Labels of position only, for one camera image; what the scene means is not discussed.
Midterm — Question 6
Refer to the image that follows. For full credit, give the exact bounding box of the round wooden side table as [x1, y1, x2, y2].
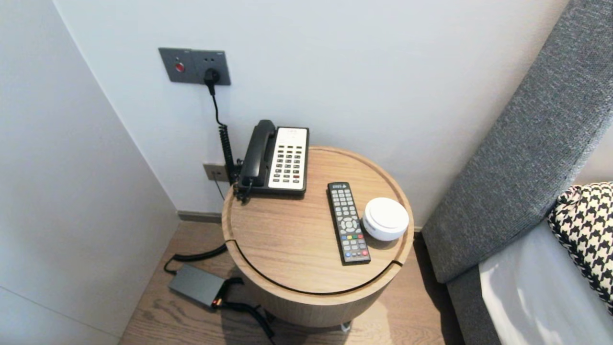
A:
[221, 146, 415, 329]

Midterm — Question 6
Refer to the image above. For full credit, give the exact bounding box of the white round lidded box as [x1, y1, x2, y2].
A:
[363, 197, 410, 242]

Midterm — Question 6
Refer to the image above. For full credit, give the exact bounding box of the beige wall phone socket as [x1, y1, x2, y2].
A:
[203, 163, 230, 183]

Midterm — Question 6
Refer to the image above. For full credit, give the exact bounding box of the black coiled handset cord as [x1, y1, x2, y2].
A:
[233, 177, 254, 204]

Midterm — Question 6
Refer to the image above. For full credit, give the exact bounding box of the black telephone handset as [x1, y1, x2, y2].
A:
[239, 120, 277, 187]

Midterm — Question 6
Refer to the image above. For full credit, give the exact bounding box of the black and white desk telephone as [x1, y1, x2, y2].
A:
[238, 126, 310, 196]

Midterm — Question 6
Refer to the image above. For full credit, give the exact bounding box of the grey skirting board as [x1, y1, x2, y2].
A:
[177, 210, 223, 224]

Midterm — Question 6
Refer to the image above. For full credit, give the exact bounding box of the black remote control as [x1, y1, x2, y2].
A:
[327, 182, 372, 265]

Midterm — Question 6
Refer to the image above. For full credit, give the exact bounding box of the black adapter output cable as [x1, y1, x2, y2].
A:
[213, 277, 277, 345]

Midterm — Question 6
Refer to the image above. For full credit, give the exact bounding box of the grey power adapter brick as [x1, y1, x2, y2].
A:
[168, 264, 226, 307]

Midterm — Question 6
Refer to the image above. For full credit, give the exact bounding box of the curved front wooden drawer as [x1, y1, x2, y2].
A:
[225, 239, 413, 329]

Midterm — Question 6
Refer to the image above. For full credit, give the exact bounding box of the grey switch plate red button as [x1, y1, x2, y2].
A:
[159, 47, 194, 83]

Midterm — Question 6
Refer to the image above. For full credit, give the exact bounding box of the grey fabric bed frame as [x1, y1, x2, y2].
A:
[445, 266, 501, 345]

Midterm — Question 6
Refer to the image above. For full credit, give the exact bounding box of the black white houndstooth pillow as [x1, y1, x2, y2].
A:
[547, 182, 613, 314]

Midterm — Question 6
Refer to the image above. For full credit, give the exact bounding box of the grey upholstered headboard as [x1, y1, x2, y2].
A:
[421, 0, 613, 283]

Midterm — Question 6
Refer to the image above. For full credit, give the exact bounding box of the grey wall power socket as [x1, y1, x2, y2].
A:
[191, 49, 231, 86]

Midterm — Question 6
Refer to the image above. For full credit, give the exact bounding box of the black coiled power cable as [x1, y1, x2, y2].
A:
[164, 84, 238, 276]

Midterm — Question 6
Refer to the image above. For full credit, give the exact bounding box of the black power plug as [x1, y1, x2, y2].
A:
[204, 69, 221, 94]

